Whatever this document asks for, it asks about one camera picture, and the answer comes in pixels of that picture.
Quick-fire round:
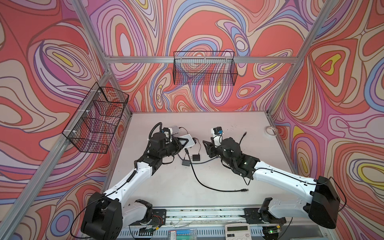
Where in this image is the clear plastic box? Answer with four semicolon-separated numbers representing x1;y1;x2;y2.
168;229;198;240

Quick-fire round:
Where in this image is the small black adapter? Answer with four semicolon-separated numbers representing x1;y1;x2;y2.
178;154;191;167

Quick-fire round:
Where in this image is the black wire basket left wall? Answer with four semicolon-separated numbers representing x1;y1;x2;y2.
62;83;129;154

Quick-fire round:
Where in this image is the long black cable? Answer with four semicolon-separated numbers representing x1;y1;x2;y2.
184;148;249;193

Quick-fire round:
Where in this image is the black wire basket wall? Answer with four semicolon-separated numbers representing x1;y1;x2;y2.
62;83;129;154
173;50;238;86

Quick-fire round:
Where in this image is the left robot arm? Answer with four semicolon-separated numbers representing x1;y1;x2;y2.
80;122;195;240

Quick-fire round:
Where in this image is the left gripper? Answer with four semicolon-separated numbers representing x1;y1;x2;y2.
157;138;189;161

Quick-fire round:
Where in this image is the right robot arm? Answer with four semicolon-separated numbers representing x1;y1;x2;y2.
203;138;341;229

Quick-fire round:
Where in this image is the white network switch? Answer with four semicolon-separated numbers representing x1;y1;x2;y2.
168;125;180;135
178;134;196;149

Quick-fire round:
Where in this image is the white calculator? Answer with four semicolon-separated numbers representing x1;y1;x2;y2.
225;223;252;240

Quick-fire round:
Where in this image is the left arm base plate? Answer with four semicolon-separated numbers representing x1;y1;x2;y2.
148;209;167;228

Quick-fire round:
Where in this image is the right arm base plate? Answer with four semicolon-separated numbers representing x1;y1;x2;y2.
240;208;287;225

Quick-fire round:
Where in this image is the black wire basket back wall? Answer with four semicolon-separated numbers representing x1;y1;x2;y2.
173;50;238;86

